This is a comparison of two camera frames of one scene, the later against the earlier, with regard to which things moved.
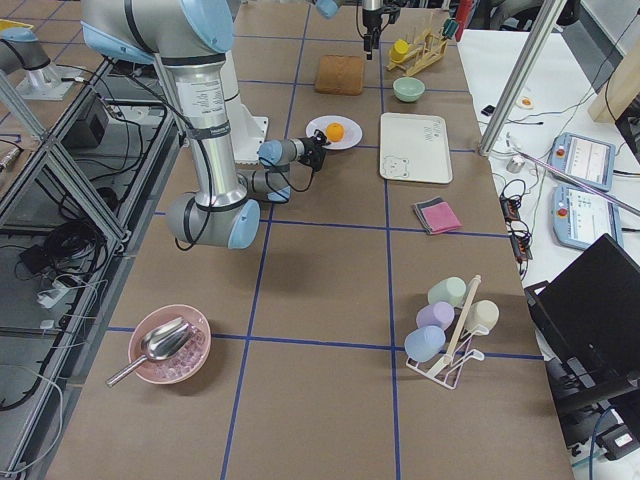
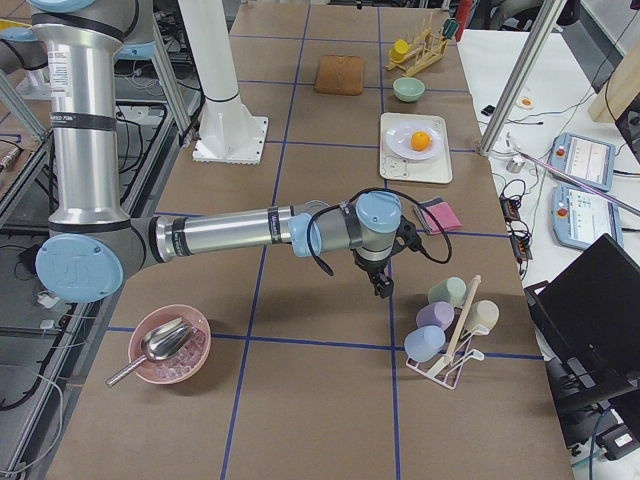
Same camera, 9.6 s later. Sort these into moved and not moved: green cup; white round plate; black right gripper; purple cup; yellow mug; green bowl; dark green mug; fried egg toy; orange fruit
Moved: orange fruit; black right gripper; white round plate
Not moved: green cup; green bowl; fried egg toy; purple cup; dark green mug; yellow mug
